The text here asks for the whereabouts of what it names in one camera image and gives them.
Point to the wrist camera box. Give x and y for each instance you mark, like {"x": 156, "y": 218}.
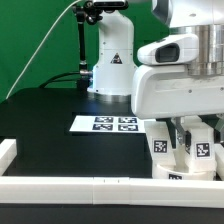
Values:
{"x": 173, "y": 49}

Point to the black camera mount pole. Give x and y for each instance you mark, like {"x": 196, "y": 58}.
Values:
{"x": 90, "y": 14}

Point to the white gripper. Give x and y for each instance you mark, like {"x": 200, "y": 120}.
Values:
{"x": 168, "y": 91}

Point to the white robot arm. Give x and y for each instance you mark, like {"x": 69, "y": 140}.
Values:
{"x": 113, "y": 74}

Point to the white marker sheet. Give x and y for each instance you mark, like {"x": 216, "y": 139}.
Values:
{"x": 107, "y": 124}

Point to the white round stool seat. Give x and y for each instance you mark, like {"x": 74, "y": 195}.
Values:
{"x": 164, "y": 172}

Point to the white U-shaped obstacle fence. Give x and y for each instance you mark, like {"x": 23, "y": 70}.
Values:
{"x": 124, "y": 191}

